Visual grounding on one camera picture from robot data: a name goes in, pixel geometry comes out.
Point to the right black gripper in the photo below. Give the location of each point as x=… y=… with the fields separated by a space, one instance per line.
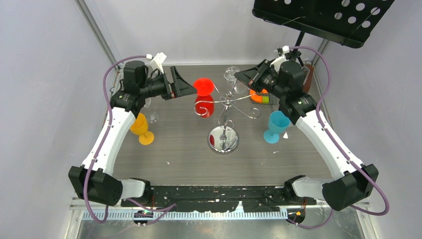
x=252 y=77

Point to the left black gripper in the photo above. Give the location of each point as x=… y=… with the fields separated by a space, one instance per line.
x=178 y=88

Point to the small clear glass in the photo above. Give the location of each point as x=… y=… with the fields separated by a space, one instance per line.
x=234 y=84

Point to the red wine glass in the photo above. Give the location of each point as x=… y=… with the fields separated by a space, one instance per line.
x=204 y=95

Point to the clear wine glass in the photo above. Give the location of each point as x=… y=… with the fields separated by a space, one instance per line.
x=149 y=112

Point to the blue wine glass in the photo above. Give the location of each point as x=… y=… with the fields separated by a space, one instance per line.
x=277 y=124

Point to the yellow wine glass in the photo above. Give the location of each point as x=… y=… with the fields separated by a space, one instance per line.
x=141 y=129

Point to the chrome wine glass rack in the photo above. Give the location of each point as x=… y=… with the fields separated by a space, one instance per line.
x=223 y=139

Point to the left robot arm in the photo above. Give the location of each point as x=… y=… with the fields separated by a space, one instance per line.
x=93 y=180

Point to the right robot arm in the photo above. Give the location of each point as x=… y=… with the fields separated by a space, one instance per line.
x=351 y=180

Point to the orange letter e toy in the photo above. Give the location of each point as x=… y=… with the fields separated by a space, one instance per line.
x=256 y=97

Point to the green lego brick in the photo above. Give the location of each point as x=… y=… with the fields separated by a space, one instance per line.
x=265 y=99

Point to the grey lego baseplate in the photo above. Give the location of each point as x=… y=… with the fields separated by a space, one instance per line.
x=273 y=100

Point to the brown wooden metronome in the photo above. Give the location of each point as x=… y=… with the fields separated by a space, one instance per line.
x=309 y=69

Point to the black music stand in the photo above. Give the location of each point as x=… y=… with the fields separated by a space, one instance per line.
x=345 y=22

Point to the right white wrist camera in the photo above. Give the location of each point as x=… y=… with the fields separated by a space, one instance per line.
x=281 y=58

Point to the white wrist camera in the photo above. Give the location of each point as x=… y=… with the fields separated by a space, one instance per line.
x=281 y=58
x=157 y=62

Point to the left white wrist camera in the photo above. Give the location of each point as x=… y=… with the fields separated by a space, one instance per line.
x=157 y=62

